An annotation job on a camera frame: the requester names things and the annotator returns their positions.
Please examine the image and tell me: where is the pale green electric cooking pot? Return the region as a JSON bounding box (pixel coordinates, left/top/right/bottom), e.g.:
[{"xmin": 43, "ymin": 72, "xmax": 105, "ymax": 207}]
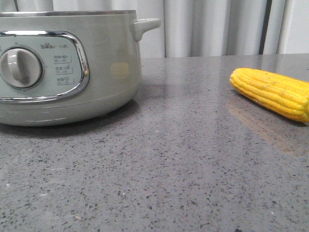
[{"xmin": 0, "ymin": 10, "xmax": 161, "ymax": 127}]

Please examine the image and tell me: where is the white pleated curtain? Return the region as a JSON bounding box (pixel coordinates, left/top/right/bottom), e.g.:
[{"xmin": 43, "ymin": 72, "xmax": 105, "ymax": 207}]
[{"xmin": 0, "ymin": 0, "xmax": 309, "ymax": 58}]

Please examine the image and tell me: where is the yellow corn cob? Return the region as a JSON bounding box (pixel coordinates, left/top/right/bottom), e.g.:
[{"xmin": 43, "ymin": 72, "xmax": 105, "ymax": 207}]
[{"xmin": 230, "ymin": 68, "xmax": 309, "ymax": 123}]

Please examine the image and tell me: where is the grey round control knob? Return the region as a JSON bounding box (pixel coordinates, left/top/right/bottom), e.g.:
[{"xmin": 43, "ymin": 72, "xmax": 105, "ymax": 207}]
[{"xmin": 0, "ymin": 48, "xmax": 43, "ymax": 88}]

